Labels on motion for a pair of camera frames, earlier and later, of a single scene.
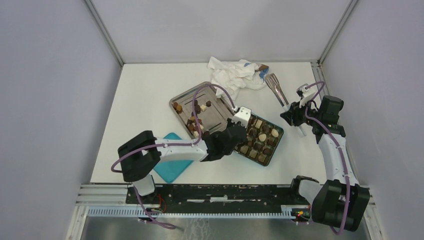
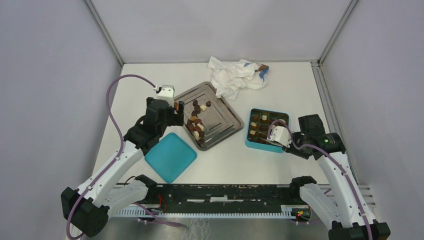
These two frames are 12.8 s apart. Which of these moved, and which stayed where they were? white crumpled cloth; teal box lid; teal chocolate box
Moved: teal chocolate box
Stayed: teal box lid; white crumpled cloth
